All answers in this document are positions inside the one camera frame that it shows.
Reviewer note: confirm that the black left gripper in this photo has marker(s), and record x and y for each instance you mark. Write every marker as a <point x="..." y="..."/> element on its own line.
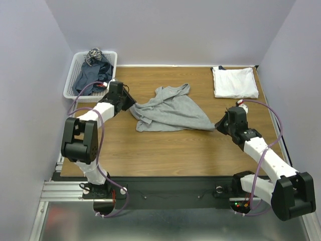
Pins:
<point x="131" y="101"/>

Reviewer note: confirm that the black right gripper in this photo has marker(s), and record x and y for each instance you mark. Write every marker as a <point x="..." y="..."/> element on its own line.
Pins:
<point x="224" y="124"/>

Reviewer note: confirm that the grey tank top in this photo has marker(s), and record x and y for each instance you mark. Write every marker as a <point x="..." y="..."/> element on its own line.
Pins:
<point x="171" y="110"/>

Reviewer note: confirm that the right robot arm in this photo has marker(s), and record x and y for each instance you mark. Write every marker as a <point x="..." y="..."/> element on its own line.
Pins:
<point x="278" y="175"/>

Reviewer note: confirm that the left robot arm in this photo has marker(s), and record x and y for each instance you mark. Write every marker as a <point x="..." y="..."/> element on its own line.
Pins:
<point x="80" y="143"/>

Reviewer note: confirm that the dark navy tank top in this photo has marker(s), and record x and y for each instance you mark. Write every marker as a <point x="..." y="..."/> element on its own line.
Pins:
<point x="98" y="72"/>

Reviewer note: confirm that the folded white tank top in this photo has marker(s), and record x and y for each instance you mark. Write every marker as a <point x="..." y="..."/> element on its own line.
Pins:
<point x="234" y="83"/>

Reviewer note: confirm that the patterned navy garment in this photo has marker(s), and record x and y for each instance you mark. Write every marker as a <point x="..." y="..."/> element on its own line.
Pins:
<point x="94" y="57"/>

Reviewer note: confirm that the white plastic laundry basket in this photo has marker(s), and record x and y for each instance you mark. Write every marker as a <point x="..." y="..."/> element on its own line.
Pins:
<point x="75" y="69"/>

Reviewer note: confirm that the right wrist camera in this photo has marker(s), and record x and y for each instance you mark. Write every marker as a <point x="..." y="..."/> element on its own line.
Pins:
<point x="241" y="104"/>

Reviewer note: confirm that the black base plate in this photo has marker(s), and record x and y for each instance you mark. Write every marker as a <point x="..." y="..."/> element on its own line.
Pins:
<point x="206" y="192"/>

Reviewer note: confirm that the aluminium frame rail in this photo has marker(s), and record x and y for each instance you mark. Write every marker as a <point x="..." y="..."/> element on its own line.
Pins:
<point x="65" y="191"/>

